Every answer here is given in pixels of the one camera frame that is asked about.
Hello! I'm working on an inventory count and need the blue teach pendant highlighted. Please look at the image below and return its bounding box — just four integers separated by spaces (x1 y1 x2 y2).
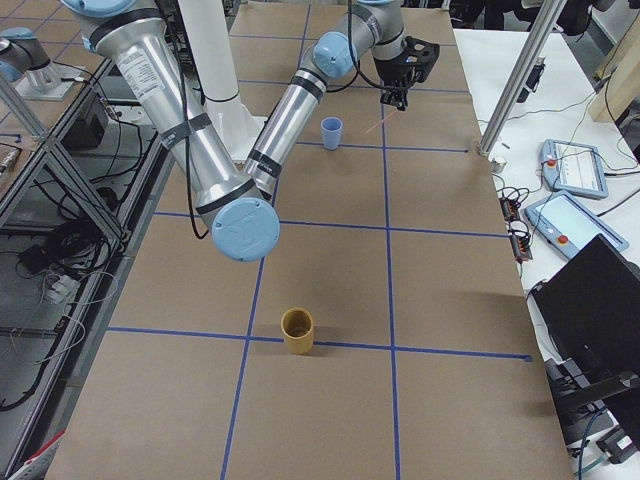
539 139 609 199
525 191 629 259

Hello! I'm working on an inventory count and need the blue teach pendant near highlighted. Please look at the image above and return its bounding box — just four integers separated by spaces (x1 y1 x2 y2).
525 191 629 259

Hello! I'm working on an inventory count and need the aluminium frame rack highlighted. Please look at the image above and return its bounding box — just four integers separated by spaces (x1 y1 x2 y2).
1 43 168 478

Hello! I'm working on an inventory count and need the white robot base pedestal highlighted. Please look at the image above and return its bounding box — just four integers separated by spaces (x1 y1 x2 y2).
179 0 266 162

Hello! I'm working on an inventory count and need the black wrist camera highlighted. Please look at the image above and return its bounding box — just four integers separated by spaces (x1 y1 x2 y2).
402 36 440 84

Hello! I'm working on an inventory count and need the black power strip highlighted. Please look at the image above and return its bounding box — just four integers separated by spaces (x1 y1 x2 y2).
499 197 533 264

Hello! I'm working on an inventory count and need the yellow brown cup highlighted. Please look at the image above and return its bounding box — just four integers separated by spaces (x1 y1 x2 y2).
280 307 315 355

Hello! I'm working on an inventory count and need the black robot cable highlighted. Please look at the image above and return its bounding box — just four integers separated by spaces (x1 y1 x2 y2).
324 0 389 94

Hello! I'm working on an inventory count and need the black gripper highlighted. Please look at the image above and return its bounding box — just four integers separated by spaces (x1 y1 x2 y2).
374 54 425 111

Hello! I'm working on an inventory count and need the aluminium frame post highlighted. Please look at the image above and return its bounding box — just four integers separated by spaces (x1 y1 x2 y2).
478 0 566 157

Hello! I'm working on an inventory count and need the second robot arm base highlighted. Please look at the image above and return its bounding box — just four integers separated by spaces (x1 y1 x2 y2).
1 27 75 101

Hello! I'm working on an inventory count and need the light wooden chopstick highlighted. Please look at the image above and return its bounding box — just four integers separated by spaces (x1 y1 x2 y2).
365 110 399 134

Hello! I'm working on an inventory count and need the small silver cylinder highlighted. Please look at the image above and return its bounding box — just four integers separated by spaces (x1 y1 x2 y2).
490 156 507 174

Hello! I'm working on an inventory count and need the blue teach pendant far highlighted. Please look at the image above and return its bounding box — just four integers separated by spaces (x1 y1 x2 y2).
539 139 609 199

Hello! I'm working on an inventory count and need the light blue plastic cup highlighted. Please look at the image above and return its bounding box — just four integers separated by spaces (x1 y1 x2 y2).
321 117 344 151

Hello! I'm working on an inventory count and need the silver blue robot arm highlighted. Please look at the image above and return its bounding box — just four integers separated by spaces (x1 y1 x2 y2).
68 1 439 261

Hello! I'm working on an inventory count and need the black laptop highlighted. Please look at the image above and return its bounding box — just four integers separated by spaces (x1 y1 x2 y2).
533 234 639 443

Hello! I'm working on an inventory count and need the black stand with cables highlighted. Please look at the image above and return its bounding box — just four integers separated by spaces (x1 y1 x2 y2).
544 357 640 471

